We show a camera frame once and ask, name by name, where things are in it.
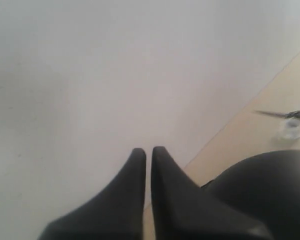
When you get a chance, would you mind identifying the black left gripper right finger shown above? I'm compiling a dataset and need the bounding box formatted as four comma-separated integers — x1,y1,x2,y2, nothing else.
151,146,273,240

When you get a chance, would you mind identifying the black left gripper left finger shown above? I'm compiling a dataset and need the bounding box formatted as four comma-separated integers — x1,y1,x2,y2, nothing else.
39,148,147,240

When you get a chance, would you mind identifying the black helmet with tinted visor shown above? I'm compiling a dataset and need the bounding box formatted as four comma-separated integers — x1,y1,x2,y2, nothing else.
201,150,300,240

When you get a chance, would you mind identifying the clear plastic cup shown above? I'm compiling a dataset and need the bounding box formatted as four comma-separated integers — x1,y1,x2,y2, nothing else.
278,117,300,140

